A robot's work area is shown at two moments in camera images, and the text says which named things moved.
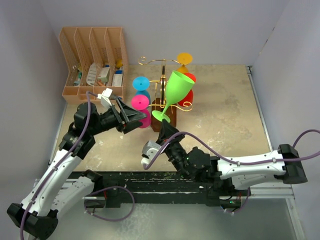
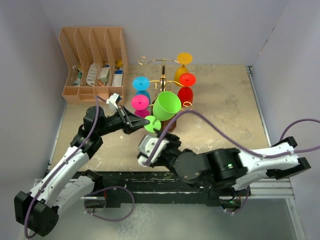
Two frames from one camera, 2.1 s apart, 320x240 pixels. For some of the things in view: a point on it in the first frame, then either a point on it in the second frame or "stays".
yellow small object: (119, 63) stays
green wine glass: (179, 87) -> (166, 105)
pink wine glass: (140, 103) stays
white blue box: (117, 78) stays
